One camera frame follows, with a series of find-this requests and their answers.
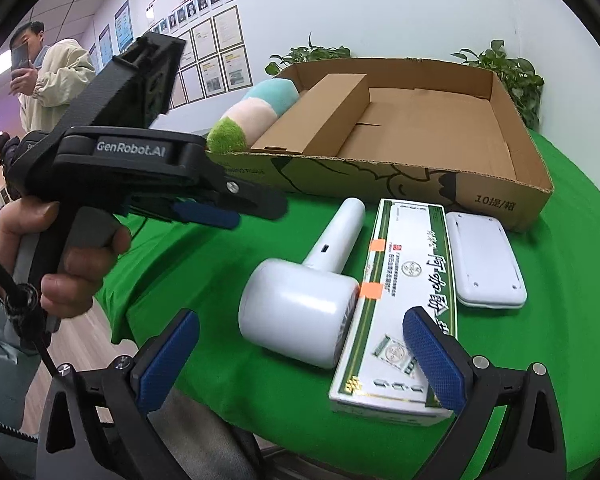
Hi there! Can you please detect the long brown cardboard box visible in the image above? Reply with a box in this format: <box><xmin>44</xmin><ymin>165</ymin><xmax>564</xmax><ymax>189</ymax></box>
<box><xmin>250</xmin><ymin>74</ymin><xmax>371</xmax><ymax>156</ymax></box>

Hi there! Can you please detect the teal pink green plush toy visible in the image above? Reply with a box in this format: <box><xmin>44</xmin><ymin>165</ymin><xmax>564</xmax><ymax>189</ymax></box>
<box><xmin>206</xmin><ymin>79</ymin><xmax>301</xmax><ymax>153</ymax></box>

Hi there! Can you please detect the green tablecloth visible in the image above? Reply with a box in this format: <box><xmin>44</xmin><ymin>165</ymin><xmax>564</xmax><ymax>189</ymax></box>
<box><xmin>92</xmin><ymin>127</ymin><xmax>600</xmax><ymax>476</ymax></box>

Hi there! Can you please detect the person's left hand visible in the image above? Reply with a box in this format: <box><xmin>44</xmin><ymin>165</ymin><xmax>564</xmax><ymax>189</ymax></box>
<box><xmin>0</xmin><ymin>199</ymin><xmax>132</xmax><ymax>322</ymax></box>

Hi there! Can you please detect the white electronic device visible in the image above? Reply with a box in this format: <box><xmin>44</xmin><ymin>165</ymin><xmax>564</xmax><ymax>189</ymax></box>
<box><xmin>445</xmin><ymin>211</ymin><xmax>528</xmax><ymax>309</ymax></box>

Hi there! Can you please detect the bushy potted plant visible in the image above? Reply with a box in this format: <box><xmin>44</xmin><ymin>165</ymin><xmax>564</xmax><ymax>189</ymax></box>
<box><xmin>450</xmin><ymin>40</ymin><xmax>546</xmax><ymax>131</ymax></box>

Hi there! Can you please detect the potted plant with long leaf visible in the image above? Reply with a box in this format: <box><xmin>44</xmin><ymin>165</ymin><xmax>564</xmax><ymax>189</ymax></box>
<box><xmin>265</xmin><ymin>32</ymin><xmax>352</xmax><ymax>77</ymax></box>

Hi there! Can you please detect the green and white medicine box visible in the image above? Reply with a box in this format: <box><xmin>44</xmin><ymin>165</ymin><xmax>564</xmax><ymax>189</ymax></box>
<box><xmin>328</xmin><ymin>199</ymin><xmax>458</xmax><ymax>428</ymax></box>

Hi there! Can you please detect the black cable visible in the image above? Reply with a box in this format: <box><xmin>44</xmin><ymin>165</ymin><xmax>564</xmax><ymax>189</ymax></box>
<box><xmin>0</xmin><ymin>242</ymin><xmax>63</xmax><ymax>378</ymax></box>

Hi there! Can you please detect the dark smartphone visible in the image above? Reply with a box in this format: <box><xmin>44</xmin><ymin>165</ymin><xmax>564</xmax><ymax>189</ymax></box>
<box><xmin>11</xmin><ymin>42</ymin><xmax>31</xmax><ymax>81</ymax></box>

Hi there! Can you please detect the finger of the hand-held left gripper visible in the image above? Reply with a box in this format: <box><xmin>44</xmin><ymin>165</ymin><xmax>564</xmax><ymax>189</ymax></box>
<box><xmin>199</xmin><ymin>156</ymin><xmax>289</xmax><ymax>222</ymax></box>
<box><xmin>171</xmin><ymin>201</ymin><xmax>242</xmax><ymax>231</ymax></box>

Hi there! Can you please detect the small blue wall poster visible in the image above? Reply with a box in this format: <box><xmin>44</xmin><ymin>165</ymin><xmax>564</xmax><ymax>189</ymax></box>
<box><xmin>97</xmin><ymin>25</ymin><xmax>112</xmax><ymax>68</ymax></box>

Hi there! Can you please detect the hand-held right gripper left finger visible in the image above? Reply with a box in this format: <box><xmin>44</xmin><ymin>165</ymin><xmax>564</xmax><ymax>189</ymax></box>
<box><xmin>36</xmin><ymin>308</ymin><xmax>201</xmax><ymax>480</ymax></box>

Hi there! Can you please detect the white hair dryer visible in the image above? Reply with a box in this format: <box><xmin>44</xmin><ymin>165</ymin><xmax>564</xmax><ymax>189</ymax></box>
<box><xmin>237</xmin><ymin>197</ymin><xmax>367</xmax><ymax>370</ymax></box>

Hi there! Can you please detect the large blue wall poster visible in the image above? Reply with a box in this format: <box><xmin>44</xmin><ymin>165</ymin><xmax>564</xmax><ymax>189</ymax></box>
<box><xmin>114</xmin><ymin>0</ymin><xmax>132</xmax><ymax>48</ymax></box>

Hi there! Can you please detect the wall of framed certificates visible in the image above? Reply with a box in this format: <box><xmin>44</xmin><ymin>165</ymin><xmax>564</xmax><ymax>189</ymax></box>
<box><xmin>87</xmin><ymin>4</ymin><xmax>253</xmax><ymax>108</ymax></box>

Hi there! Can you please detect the large cardboard tray box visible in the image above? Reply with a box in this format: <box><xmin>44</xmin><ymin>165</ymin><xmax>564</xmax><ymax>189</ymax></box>
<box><xmin>200</xmin><ymin>57</ymin><xmax>555</xmax><ymax>233</ymax></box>

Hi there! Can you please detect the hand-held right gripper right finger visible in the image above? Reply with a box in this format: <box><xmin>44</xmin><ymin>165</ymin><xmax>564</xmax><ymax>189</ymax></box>
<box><xmin>402</xmin><ymin>306</ymin><xmax>567</xmax><ymax>480</ymax></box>

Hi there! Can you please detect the person's grey clothing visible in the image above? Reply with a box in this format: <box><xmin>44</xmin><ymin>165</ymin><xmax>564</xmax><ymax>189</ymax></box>
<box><xmin>145</xmin><ymin>385</ymin><xmax>261</xmax><ymax>480</ymax></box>

